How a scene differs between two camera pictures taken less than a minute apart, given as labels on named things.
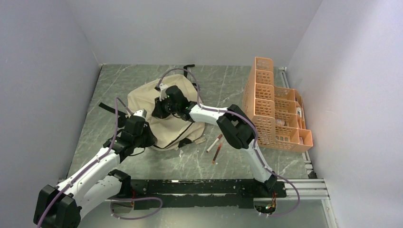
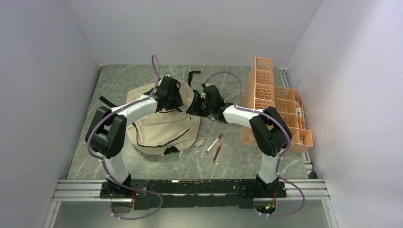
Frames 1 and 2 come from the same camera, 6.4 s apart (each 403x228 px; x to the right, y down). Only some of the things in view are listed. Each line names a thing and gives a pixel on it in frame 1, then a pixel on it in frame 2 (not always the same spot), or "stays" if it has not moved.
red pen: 216,153 stays
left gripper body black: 145,139 to 175,100
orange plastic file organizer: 277,110 stays
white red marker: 219,137 stays
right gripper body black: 165,108 to 200,107
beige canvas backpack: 171,132 stays
